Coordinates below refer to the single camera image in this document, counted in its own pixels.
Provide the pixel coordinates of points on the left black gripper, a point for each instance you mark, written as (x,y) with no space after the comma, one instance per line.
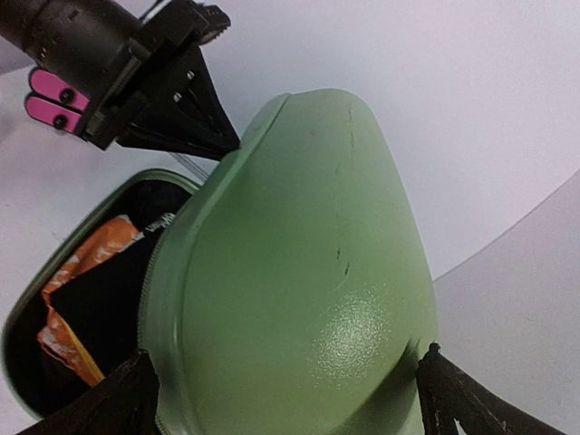
(145,92)

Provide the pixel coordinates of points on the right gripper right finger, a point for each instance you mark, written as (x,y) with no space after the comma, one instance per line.
(451,400)

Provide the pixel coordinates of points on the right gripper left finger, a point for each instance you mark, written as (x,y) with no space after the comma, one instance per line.
(125,402)

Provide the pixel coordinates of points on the green hard-shell suitcase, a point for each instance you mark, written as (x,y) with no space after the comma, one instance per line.
(291,293)

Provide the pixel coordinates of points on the orange snack bag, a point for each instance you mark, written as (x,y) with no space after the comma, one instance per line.
(58,338)

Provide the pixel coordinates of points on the black item in suitcase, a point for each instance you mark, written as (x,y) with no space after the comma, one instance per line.
(107,319)

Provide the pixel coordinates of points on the black pink drawer organizer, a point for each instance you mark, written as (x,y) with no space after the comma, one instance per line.
(54,102)

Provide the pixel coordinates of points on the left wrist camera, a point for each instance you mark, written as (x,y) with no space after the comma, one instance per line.
(186,21)

